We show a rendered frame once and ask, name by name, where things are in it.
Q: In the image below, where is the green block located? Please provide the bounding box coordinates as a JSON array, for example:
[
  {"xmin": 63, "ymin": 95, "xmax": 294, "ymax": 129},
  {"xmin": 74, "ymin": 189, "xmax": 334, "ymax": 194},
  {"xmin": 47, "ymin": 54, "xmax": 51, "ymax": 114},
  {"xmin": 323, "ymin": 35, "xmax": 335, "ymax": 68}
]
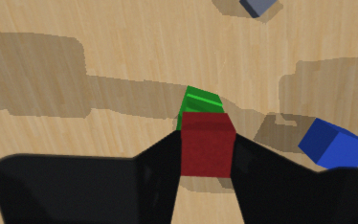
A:
[
  {"xmin": 177, "ymin": 86, "xmax": 223, "ymax": 124},
  {"xmin": 176, "ymin": 96, "xmax": 225, "ymax": 130}
]

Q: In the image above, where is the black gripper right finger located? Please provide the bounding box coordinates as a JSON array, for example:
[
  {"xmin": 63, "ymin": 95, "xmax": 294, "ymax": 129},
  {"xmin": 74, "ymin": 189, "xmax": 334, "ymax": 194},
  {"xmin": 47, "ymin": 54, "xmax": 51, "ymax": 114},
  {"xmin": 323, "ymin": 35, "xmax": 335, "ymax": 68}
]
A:
[{"xmin": 230, "ymin": 133, "xmax": 358, "ymax": 224}]

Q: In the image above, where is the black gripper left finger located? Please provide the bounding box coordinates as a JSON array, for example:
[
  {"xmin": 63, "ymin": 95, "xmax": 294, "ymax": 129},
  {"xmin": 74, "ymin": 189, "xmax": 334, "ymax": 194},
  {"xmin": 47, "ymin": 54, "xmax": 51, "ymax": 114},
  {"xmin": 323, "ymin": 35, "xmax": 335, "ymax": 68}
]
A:
[{"xmin": 0, "ymin": 130, "xmax": 182, "ymax": 224}]

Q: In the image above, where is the red block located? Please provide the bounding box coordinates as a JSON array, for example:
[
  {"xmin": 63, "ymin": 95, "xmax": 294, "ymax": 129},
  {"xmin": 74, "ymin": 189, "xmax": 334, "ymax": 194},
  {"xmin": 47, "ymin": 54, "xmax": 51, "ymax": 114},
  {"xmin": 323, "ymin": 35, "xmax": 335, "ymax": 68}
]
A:
[{"xmin": 181, "ymin": 111, "xmax": 236, "ymax": 178}]

